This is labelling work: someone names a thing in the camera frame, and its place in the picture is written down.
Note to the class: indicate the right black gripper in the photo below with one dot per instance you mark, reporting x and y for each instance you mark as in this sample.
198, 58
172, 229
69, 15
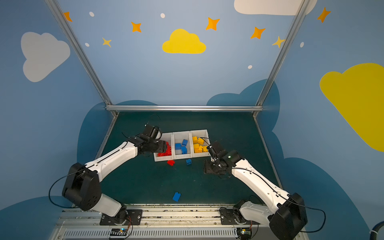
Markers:
211, 167

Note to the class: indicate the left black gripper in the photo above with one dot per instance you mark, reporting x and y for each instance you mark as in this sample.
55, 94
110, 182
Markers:
160, 146

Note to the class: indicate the long red brick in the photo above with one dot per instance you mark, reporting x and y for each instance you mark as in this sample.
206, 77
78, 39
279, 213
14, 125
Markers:
169, 150

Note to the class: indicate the red brick top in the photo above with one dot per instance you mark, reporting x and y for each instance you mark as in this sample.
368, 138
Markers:
171, 162

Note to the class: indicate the blue brick bottom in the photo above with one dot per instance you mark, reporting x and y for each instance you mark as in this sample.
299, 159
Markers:
176, 196

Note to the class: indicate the blue brick top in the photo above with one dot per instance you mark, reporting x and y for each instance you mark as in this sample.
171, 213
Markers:
178, 146

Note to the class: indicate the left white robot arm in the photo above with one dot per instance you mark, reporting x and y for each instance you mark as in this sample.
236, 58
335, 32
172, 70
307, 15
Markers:
83, 182

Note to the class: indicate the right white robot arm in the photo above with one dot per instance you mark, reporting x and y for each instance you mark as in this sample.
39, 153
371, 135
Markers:
285, 214

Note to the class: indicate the white left bin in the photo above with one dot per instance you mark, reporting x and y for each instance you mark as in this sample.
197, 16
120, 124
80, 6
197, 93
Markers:
167, 137

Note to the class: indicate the white bin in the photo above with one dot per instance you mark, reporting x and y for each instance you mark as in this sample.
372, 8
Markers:
167, 137
200, 134
178, 138

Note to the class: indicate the white middle bin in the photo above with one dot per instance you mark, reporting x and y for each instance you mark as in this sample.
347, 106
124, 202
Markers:
178, 138

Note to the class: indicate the white right bin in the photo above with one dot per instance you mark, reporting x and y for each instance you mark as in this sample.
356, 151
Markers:
200, 134

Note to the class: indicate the right controller board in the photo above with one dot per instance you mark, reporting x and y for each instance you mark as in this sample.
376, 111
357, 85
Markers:
244, 234

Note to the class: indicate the controller board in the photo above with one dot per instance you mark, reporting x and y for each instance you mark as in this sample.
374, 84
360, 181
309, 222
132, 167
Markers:
118, 234
244, 234

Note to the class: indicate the left controller board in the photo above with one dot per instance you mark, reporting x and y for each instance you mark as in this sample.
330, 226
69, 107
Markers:
118, 234

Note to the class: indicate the horizontal aluminium frame bar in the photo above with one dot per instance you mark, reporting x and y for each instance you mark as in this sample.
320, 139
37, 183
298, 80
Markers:
144, 108

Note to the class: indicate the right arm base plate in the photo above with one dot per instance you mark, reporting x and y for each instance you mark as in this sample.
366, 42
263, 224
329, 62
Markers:
229, 217

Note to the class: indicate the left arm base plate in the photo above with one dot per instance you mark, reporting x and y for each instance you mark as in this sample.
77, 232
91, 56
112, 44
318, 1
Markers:
132, 216

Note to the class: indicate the aluminium rail base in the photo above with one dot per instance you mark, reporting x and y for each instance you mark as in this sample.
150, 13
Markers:
159, 222

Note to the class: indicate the left aluminium frame post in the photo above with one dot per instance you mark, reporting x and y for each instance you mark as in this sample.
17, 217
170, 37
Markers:
64, 24

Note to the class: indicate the aluminium frame post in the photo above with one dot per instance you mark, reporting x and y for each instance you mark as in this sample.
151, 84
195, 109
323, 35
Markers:
64, 24
292, 32

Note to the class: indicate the right aluminium frame post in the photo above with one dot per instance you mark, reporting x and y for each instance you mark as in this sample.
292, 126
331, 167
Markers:
292, 32

